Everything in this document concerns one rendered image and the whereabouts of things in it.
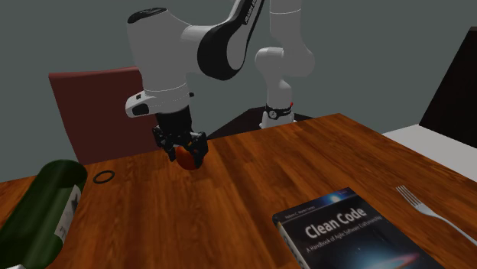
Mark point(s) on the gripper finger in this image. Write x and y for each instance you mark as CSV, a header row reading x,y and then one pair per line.
x,y
164,142
199,148

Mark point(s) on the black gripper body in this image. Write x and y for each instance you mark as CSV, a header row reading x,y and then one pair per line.
x,y
174,121

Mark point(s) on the orange-red round fruit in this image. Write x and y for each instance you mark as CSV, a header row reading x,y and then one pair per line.
x,y
185,159

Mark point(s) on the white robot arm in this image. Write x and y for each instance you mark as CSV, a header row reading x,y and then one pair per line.
x,y
160,48

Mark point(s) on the dark red chair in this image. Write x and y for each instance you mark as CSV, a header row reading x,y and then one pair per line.
x,y
97,115

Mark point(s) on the dark green bottle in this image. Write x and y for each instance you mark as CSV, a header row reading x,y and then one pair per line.
x,y
35,220

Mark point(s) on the dark book with white title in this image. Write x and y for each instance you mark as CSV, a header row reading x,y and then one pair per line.
x,y
357,234

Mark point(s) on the silver fork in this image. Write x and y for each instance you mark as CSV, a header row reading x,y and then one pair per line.
x,y
428,212

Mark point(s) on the black cabinet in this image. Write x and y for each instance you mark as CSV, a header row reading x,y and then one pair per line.
x,y
456,97

